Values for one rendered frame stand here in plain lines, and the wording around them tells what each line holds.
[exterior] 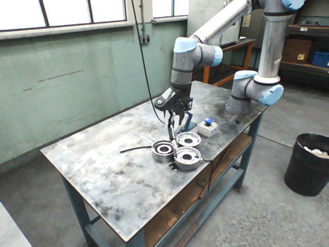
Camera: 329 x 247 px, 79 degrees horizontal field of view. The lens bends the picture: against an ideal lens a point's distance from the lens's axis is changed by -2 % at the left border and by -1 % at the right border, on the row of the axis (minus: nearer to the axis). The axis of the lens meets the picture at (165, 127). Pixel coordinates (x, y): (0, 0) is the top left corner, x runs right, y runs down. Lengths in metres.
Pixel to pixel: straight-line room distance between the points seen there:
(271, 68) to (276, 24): 0.18
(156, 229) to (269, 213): 1.08
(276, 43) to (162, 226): 0.91
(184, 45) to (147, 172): 0.48
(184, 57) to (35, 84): 1.66
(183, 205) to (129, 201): 0.36
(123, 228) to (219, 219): 1.10
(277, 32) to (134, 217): 0.89
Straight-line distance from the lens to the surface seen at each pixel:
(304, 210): 1.97
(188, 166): 0.78
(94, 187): 0.78
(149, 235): 0.93
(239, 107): 1.22
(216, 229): 1.62
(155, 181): 0.76
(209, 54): 0.79
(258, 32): 4.58
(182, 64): 0.74
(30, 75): 2.15
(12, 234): 0.94
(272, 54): 1.04
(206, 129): 0.97
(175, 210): 0.99
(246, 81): 1.16
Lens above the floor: 1.36
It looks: 32 degrees down
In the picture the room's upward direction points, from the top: straight up
